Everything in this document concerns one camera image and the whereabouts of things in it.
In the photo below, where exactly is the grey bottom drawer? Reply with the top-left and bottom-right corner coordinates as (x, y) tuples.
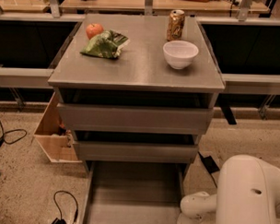
(80, 161), (184, 224)

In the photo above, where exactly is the grey drawer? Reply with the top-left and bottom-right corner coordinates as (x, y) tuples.
(80, 161), (184, 224)
(57, 103), (214, 135)
(74, 141), (198, 163)

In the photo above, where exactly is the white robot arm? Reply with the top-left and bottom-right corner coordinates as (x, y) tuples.
(177, 154), (280, 224)

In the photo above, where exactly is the grey drawer cabinet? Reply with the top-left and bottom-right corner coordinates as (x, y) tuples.
(44, 11), (228, 180)

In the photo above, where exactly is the grey top drawer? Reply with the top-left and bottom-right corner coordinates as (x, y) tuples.
(57, 103), (214, 135)

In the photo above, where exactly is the grey middle drawer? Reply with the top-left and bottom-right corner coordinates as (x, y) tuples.
(74, 141), (198, 163)

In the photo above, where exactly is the white bowl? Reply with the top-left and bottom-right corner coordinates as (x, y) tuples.
(162, 41), (199, 70)

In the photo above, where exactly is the green chip bag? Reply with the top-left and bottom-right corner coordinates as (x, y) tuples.
(80, 29), (130, 59)

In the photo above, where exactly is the black power adapter right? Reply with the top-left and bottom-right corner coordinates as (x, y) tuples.
(198, 154), (220, 186)

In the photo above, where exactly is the wooden box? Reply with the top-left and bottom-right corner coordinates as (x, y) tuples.
(34, 94), (78, 163)

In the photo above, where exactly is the orange soda can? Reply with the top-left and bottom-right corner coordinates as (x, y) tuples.
(167, 9), (185, 41)

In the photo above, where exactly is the red apple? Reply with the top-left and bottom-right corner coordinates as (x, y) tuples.
(86, 24), (104, 39)

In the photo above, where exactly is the black cable bottom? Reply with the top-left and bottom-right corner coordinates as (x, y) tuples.
(49, 189), (80, 224)

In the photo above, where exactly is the black cable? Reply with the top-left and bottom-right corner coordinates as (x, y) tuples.
(49, 189), (80, 224)
(0, 111), (29, 154)

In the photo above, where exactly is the grey rail left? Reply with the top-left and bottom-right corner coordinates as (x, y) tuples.
(0, 67), (53, 88)

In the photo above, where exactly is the grey rail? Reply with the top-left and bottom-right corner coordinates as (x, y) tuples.
(221, 74), (280, 95)
(0, 67), (53, 88)

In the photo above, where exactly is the grey rail right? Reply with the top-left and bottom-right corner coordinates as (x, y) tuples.
(221, 74), (280, 95)

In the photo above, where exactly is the black cable left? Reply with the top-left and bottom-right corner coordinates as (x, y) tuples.
(0, 111), (29, 154)

